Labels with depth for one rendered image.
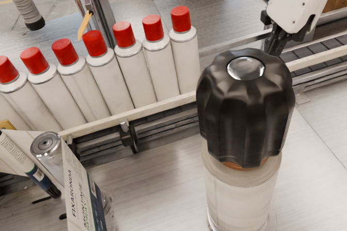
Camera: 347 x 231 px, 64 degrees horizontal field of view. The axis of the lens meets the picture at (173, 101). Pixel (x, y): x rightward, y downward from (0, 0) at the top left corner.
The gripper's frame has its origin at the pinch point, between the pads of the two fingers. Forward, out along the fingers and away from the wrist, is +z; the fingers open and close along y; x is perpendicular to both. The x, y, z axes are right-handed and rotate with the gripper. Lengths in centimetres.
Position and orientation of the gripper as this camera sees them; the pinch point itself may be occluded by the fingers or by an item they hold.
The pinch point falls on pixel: (275, 46)
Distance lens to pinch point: 64.6
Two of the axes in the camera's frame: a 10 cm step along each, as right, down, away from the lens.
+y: 2.7, 6.7, -6.9
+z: -1.9, 7.4, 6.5
